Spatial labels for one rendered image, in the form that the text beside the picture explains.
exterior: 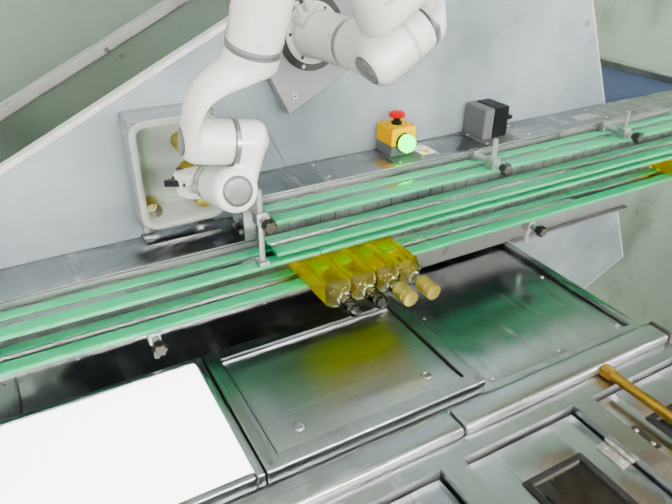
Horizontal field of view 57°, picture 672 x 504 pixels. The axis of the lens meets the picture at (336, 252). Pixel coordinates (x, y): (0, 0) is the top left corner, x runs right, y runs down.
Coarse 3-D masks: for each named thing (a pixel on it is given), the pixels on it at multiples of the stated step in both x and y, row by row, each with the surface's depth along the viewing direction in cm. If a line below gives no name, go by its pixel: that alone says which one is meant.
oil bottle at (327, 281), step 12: (288, 264) 140; (300, 264) 134; (312, 264) 131; (324, 264) 131; (300, 276) 135; (312, 276) 129; (324, 276) 127; (336, 276) 127; (312, 288) 131; (324, 288) 125; (336, 288) 124; (348, 288) 125; (324, 300) 127; (336, 300) 124
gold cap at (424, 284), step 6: (420, 276) 129; (426, 276) 129; (420, 282) 128; (426, 282) 128; (432, 282) 128; (420, 288) 128; (426, 288) 127; (432, 288) 126; (438, 288) 127; (426, 294) 127; (432, 294) 127; (438, 294) 128
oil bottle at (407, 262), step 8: (376, 240) 140; (384, 240) 140; (392, 240) 140; (384, 248) 137; (392, 248) 137; (400, 248) 137; (392, 256) 134; (400, 256) 134; (408, 256) 134; (400, 264) 132; (408, 264) 132; (416, 264) 132; (400, 272) 132; (408, 272) 131; (400, 280) 133; (408, 280) 132
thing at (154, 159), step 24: (168, 120) 117; (144, 144) 124; (168, 144) 126; (144, 168) 126; (168, 168) 129; (144, 192) 128; (168, 192) 131; (144, 216) 123; (168, 216) 128; (192, 216) 129
